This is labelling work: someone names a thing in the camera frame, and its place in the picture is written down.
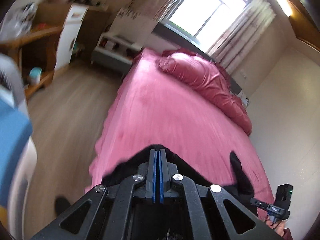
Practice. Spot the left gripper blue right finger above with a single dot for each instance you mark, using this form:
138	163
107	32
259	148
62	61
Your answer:
213	211

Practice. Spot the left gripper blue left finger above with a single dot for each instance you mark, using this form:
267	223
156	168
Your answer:
104	212

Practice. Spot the black embroidered pants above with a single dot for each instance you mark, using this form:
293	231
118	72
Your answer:
157	195

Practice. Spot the person right hand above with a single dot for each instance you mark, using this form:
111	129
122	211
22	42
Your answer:
277	227

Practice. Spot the pink bed sheet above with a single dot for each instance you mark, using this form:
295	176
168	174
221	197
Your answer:
153	107

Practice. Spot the blue box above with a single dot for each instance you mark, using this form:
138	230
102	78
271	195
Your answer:
15	131

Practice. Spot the dark pink duvet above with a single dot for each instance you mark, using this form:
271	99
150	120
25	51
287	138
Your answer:
207	79

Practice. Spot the teal white cup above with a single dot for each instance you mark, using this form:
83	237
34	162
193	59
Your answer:
35	75

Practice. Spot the white low bedside shelf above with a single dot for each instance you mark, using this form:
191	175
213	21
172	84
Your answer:
115	52

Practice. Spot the right patterned curtain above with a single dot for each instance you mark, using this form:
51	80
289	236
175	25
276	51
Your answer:
230	49

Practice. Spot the wooden desk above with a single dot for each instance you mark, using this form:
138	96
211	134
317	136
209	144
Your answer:
38	48

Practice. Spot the dark grey headboard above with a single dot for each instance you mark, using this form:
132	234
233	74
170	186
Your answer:
171	35

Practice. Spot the white floral panel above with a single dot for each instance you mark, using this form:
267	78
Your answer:
133	26

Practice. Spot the white cabinet with drawer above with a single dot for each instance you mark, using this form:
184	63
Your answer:
71	27

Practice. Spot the clear plastic bag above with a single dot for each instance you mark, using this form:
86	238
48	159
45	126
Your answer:
18	22

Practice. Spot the window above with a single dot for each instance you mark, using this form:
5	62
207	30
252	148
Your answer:
203	21

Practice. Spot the wall power strip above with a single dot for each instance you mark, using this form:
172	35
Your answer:
243	73

